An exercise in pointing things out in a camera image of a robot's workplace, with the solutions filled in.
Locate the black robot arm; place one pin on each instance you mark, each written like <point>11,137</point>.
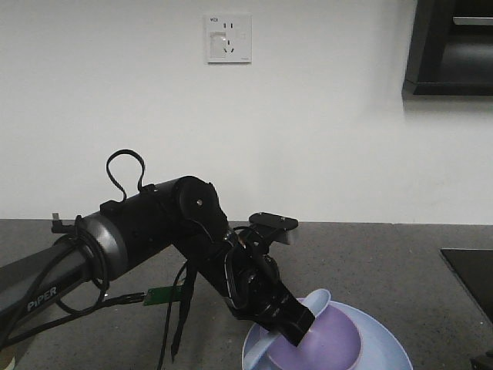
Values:
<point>184,213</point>

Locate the purple plastic bowl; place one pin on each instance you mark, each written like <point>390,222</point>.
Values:
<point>333,342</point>

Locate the black induction cooktop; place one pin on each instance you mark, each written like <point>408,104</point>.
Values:
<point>473,267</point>

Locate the white wall power socket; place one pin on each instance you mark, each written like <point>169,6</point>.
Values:
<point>228,38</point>

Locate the light blue plastic plate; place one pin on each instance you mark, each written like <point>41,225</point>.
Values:
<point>380,349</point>

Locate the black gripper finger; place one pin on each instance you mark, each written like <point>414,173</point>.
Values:
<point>294,321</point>

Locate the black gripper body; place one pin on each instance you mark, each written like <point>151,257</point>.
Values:
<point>250,278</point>

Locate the light blue plastic spoon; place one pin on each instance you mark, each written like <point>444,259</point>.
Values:
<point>259,340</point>

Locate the green circuit board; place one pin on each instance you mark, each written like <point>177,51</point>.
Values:
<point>163,295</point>

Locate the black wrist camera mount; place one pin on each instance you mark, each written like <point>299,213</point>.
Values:
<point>274,227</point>

